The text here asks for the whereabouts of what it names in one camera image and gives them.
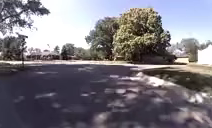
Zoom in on overhanging tree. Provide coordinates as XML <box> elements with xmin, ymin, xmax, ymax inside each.
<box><xmin>0</xmin><ymin>0</ymin><xmax>51</xmax><ymax>34</ymax></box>

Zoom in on large light green tree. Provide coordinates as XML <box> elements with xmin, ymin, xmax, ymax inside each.
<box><xmin>112</xmin><ymin>7</ymin><xmax>172</xmax><ymax>64</ymax></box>

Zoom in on grass lawn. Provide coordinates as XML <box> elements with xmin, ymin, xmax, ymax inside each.
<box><xmin>142</xmin><ymin>63</ymin><xmax>212</xmax><ymax>98</ymax></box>

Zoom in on white building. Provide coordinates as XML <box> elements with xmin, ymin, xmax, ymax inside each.
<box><xmin>197</xmin><ymin>44</ymin><xmax>212</xmax><ymax>66</ymax></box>

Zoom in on grey asphalt road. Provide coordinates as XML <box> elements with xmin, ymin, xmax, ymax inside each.
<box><xmin>0</xmin><ymin>61</ymin><xmax>212</xmax><ymax>128</ymax></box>

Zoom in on small dark tree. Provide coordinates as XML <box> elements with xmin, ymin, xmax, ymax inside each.
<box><xmin>60</xmin><ymin>43</ymin><xmax>76</xmax><ymax>61</ymax></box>

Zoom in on large dark green tree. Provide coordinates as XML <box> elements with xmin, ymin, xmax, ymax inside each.
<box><xmin>84</xmin><ymin>16</ymin><xmax>121</xmax><ymax>62</ymax></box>

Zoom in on trees behind white building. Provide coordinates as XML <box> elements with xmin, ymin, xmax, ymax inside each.
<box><xmin>180</xmin><ymin>37</ymin><xmax>201</xmax><ymax>63</ymax></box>

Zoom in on pale concrete kerb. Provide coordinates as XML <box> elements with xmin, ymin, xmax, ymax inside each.
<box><xmin>128</xmin><ymin>66</ymin><xmax>212</xmax><ymax>108</ymax></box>

